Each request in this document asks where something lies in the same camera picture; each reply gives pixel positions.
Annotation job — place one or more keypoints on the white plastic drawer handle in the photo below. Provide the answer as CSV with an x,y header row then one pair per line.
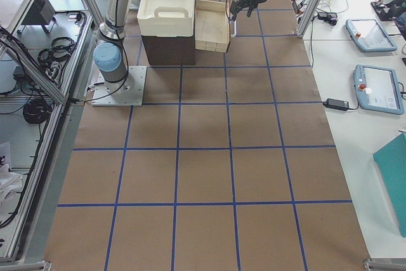
x,y
233,25

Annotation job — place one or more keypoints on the wooden drawer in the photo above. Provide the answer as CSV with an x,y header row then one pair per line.
x,y
212,28

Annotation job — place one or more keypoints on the dark brown wooden drawer cabinet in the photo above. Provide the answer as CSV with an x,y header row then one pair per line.
x,y
169,51

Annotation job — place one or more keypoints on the cream plastic bin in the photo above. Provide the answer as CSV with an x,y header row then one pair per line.
x,y
166,18

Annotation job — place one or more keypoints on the teach pendant far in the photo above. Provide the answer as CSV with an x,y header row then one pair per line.
x,y
369,35

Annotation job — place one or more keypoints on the teach pendant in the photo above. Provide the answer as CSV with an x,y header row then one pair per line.
x,y
369,35
377,89

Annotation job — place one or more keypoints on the black power adapter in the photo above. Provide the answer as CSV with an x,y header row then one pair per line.
x,y
335,104

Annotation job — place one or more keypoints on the teach pendant near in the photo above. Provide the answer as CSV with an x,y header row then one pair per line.
x,y
377,89

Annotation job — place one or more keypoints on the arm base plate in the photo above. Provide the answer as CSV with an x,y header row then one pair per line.
x,y
119,94

